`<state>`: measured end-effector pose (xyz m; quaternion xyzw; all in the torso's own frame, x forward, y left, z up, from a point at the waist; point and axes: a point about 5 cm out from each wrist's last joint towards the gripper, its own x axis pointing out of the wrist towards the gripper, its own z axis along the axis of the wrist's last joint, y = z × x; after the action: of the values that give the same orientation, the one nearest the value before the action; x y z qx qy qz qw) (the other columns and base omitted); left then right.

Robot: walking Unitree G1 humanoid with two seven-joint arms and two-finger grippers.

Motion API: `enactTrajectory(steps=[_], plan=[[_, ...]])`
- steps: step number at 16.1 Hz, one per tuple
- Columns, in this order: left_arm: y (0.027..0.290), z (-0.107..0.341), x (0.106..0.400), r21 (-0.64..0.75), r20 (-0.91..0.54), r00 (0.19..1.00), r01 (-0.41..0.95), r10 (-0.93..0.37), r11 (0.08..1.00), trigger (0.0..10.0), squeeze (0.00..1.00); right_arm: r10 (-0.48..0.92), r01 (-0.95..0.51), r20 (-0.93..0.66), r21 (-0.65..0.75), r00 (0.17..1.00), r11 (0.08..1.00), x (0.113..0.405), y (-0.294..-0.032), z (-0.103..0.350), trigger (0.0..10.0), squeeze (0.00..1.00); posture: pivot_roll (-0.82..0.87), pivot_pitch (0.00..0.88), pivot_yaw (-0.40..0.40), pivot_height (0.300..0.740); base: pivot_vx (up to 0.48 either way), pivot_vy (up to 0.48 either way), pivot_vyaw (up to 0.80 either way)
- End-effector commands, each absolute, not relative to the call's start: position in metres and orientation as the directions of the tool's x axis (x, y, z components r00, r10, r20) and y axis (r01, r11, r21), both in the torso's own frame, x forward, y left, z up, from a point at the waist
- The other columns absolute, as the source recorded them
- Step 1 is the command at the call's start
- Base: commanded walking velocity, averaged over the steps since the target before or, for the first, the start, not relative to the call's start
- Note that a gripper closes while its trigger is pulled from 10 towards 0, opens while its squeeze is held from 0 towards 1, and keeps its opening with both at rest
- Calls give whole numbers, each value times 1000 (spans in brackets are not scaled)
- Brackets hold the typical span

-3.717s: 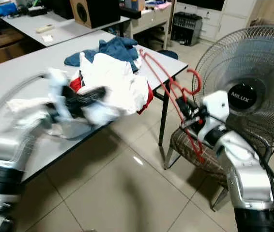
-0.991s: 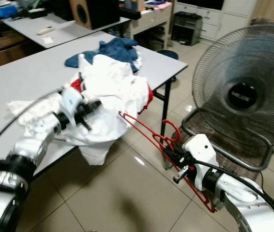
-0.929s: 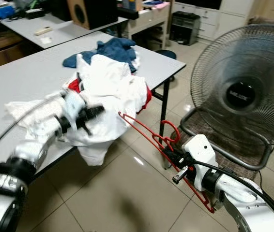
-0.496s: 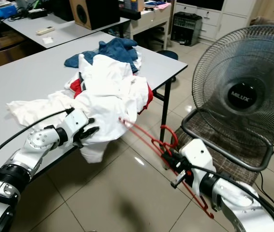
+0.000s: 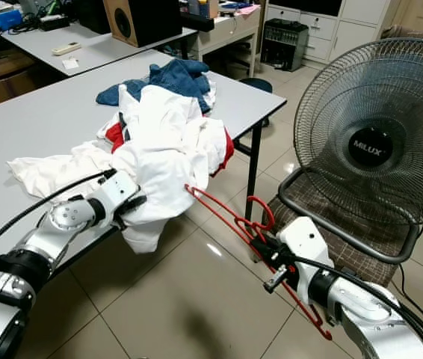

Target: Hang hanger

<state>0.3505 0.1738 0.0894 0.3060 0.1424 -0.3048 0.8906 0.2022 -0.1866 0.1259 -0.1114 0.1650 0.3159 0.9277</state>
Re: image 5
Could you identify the blue denim jeans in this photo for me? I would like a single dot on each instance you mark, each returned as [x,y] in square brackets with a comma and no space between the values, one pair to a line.
[174,78]

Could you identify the white shirt black print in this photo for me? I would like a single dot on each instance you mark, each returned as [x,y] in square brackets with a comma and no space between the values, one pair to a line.
[167,149]

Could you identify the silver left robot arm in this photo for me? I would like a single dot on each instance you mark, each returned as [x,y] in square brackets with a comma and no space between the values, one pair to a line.
[17,299]

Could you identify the blue plastic box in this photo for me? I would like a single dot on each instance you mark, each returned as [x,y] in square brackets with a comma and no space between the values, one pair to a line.
[1,19]

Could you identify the white drawer cabinet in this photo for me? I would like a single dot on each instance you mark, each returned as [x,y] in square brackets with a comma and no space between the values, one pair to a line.
[353,34]

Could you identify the large white table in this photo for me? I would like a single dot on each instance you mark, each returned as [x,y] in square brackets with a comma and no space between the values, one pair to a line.
[47,120]

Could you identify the desk organiser with pens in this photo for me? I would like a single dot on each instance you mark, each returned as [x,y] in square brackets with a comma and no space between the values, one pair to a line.
[200,9]

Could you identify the small white card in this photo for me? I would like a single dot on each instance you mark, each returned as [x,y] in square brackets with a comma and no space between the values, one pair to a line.
[71,64]

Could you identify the black desktop box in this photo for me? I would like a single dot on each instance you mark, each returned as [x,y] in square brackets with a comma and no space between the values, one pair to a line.
[92,15]

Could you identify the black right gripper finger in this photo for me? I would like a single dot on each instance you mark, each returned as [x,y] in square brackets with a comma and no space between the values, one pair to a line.
[255,245]
[264,234]

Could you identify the pink paper sheet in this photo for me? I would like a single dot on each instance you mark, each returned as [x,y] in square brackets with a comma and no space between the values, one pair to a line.
[238,9]

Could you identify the dark blue round stool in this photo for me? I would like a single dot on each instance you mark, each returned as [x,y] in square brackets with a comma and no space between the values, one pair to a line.
[255,84]

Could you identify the metal frame plaid chair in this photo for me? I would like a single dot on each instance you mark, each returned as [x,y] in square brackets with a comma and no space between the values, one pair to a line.
[338,247]

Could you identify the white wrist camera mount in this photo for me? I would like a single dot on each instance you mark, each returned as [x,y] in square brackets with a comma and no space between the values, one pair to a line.
[118,191]
[305,239]

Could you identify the white work table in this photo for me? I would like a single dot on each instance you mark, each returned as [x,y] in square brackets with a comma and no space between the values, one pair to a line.
[114,48]

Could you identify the small white desk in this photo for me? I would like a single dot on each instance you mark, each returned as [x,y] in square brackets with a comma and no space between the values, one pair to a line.
[219,30]

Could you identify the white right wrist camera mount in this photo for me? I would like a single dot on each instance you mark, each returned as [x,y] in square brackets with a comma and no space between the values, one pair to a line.
[305,239]

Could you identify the black rack audio unit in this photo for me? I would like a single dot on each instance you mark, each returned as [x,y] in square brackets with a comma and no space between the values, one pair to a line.
[285,45]

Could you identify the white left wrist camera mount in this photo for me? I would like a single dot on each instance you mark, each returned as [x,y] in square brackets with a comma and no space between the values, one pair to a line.
[118,191]

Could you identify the brown cardboard box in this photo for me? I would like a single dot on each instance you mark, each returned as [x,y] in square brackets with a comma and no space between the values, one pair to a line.
[2,86]

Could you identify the white remote control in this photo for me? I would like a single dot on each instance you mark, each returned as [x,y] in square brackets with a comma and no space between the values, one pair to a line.
[67,49]

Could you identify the black floor fan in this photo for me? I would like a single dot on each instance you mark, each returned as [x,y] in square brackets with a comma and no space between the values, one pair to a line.
[368,149]

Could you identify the wood and black loudspeaker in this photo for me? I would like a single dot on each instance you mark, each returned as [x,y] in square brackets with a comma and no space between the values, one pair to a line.
[152,21]

